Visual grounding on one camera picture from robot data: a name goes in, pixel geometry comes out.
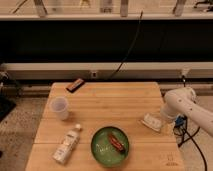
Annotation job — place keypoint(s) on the white plastic bottle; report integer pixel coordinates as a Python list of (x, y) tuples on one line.
[(69, 142)]

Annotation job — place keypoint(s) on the green bowl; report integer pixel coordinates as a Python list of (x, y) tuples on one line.
[(102, 150)]

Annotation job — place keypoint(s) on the dark chocolate bar wrapper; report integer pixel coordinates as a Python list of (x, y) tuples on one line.
[(75, 85)]

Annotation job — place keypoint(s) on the blue connector box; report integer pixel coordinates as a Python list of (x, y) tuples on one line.
[(179, 121)]

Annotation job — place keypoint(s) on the brown snack bar in bowl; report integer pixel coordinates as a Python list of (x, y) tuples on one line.
[(115, 143)]

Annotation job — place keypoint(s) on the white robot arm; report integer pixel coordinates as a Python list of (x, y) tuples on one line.
[(181, 101)]

